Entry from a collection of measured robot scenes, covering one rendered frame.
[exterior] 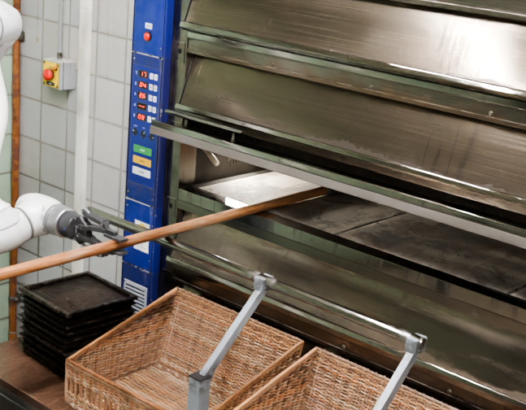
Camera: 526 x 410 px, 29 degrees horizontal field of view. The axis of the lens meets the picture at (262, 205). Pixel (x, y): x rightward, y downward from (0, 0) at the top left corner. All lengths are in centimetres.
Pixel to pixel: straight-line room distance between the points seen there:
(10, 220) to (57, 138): 98
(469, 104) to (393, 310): 64
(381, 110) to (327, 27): 28
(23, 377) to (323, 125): 129
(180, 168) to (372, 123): 80
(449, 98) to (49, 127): 172
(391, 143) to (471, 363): 63
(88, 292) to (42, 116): 76
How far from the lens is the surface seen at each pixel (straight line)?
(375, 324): 248
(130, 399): 302
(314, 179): 280
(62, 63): 368
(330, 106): 294
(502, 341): 278
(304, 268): 310
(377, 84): 283
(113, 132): 360
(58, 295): 347
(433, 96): 273
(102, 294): 348
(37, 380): 341
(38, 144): 395
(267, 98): 308
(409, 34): 276
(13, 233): 293
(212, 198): 330
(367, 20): 285
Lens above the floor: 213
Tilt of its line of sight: 17 degrees down
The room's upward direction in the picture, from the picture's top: 5 degrees clockwise
